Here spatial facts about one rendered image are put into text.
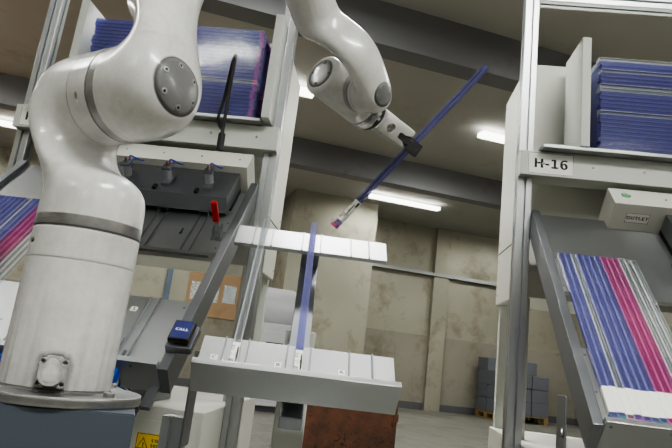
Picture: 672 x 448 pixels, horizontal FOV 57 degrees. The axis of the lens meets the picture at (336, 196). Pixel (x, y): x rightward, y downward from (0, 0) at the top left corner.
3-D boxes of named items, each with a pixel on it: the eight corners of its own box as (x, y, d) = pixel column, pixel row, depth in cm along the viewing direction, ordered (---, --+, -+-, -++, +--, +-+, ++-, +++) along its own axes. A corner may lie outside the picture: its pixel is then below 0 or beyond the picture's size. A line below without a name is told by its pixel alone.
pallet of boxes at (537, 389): (524, 420, 1160) (527, 362, 1185) (548, 426, 1094) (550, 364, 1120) (474, 415, 1131) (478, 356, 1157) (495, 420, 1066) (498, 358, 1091)
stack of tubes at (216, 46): (252, 117, 174) (266, 30, 180) (76, 101, 178) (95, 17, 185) (260, 133, 186) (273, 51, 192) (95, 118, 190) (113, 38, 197)
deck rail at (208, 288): (170, 394, 116) (167, 369, 113) (160, 392, 116) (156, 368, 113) (258, 202, 177) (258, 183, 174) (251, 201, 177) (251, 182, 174)
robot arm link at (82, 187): (76, 222, 66) (121, 22, 72) (-20, 224, 76) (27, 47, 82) (160, 246, 76) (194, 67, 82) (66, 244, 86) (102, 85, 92)
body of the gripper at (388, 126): (391, 104, 127) (421, 130, 135) (365, 88, 135) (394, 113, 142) (370, 134, 128) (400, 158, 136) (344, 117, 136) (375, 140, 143)
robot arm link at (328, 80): (386, 89, 127) (355, 87, 134) (346, 54, 118) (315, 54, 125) (370, 126, 126) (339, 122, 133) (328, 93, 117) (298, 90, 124)
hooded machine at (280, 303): (292, 415, 763) (308, 290, 801) (237, 410, 745) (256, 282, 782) (277, 407, 836) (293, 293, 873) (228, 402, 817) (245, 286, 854)
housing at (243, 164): (248, 211, 175) (247, 167, 167) (81, 194, 179) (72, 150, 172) (255, 197, 181) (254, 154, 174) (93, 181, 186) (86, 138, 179)
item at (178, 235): (218, 270, 149) (217, 252, 146) (-41, 240, 155) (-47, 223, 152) (251, 201, 177) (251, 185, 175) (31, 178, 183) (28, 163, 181)
